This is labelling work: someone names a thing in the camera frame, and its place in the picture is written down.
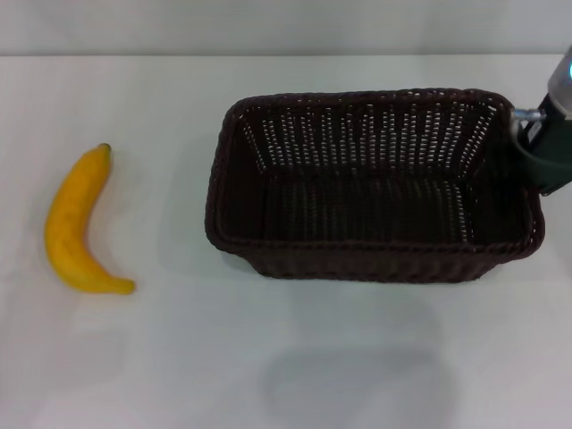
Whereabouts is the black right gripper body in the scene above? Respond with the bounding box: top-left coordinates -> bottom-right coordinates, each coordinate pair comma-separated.
521,91 -> 572,156

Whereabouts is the black woven rectangular basket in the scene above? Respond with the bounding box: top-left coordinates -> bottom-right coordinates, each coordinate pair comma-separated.
204,88 -> 546,286

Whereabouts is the yellow banana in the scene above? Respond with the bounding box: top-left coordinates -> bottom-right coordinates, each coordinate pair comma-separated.
44,142 -> 137,296

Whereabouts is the silver right wrist cable connector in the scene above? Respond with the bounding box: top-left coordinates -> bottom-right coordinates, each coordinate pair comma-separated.
510,106 -> 545,138

